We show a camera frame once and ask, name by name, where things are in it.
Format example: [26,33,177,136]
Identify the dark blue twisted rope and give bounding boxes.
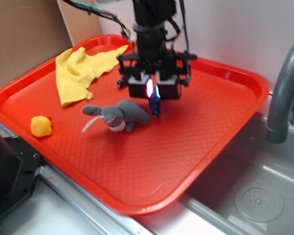
[117,78,162,117]

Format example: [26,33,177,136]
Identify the grey plastic sink basin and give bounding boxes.
[139,115,294,235]

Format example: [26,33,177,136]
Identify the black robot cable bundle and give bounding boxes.
[62,0,138,42]

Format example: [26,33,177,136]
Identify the grey faucet spout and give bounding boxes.
[265,45,294,144]

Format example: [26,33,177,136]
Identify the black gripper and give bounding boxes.
[117,28,197,100]

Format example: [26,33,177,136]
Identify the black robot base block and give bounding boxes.
[0,134,42,220]

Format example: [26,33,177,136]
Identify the yellow rubber duck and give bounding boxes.
[30,116,52,138]

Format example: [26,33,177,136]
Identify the yellow cloth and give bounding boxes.
[55,45,128,107]

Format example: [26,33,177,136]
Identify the grey plush bunny toy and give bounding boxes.
[82,99,151,133]

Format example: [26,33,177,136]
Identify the brown cardboard panel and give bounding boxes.
[0,0,102,88]

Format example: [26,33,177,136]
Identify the red plastic tray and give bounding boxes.
[0,34,270,216]

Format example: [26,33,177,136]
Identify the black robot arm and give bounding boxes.
[118,0,197,99]

